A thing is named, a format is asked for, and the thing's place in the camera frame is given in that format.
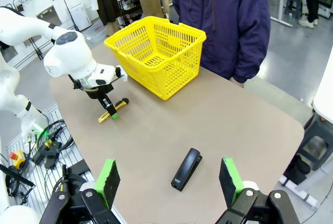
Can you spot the black yellow enabling pendant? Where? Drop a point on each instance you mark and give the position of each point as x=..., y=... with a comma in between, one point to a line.
x=49, y=148

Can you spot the mannequin white coat black skirt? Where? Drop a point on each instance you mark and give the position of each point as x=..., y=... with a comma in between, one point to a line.
x=104, y=0

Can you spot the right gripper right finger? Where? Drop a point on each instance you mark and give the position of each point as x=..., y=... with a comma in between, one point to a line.
x=230, y=179

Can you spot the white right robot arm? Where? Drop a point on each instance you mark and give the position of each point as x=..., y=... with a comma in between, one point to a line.
x=18, y=216

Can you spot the large white table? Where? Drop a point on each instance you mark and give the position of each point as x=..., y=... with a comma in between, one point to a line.
x=325, y=91

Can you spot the person's left forearm navy sleeve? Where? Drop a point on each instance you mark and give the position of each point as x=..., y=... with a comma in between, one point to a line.
x=252, y=62

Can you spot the black stapler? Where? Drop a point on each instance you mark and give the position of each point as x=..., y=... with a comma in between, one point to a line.
x=186, y=169

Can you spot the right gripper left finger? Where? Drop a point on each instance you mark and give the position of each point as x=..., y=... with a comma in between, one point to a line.
x=112, y=179

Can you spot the dark grey plastic stool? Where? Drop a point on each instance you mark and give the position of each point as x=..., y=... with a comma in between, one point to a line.
x=317, y=130

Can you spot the white storage cabinet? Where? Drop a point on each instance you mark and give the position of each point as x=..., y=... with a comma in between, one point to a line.
x=79, y=17

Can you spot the person in navy jacket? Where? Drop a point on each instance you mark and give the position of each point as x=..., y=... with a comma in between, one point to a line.
x=221, y=26

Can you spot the grey plastic step stool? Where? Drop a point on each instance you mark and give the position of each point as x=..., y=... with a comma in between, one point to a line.
x=293, y=5

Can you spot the black metal clothes rack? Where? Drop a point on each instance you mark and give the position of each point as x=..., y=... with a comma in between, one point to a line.
x=62, y=2

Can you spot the slotted aluminium base plate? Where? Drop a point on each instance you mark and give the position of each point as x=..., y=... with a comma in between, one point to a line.
x=52, y=172

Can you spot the yellow plastic shopping basket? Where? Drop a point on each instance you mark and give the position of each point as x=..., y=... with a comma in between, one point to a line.
x=110, y=43

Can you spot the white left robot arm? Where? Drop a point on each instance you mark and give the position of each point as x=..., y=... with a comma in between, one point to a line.
x=67, y=57

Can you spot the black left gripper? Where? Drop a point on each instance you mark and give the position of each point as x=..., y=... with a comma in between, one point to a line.
x=104, y=93

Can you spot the yellow utility knife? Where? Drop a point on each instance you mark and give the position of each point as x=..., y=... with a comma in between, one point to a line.
x=122, y=103

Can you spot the yellow emergency stop box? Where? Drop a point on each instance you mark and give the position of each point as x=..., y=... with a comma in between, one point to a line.
x=17, y=159

